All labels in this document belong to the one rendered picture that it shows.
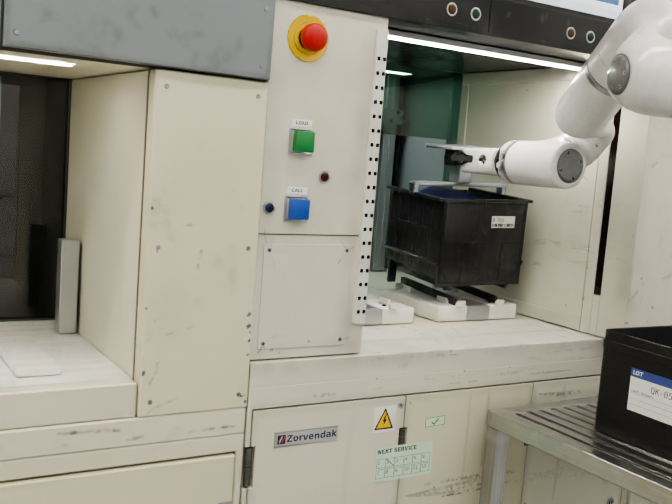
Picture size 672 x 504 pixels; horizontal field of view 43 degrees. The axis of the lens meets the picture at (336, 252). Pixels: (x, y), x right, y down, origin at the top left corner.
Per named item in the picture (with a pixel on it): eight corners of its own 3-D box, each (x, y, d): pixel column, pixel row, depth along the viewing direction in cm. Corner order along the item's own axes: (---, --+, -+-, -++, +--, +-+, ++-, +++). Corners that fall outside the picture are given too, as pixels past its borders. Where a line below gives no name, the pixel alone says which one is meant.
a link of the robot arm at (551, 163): (537, 133, 162) (500, 148, 159) (587, 134, 151) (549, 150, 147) (545, 175, 165) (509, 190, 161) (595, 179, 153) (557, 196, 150)
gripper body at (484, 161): (491, 180, 161) (456, 176, 171) (532, 183, 166) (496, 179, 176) (495, 140, 161) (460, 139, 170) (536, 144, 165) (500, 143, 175)
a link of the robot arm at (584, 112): (647, 31, 139) (565, 138, 166) (576, 57, 133) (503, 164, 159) (681, 72, 137) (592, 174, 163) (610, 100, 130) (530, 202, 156)
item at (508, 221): (427, 307, 169) (443, 148, 163) (375, 283, 186) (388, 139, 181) (522, 301, 180) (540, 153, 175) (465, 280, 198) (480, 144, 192)
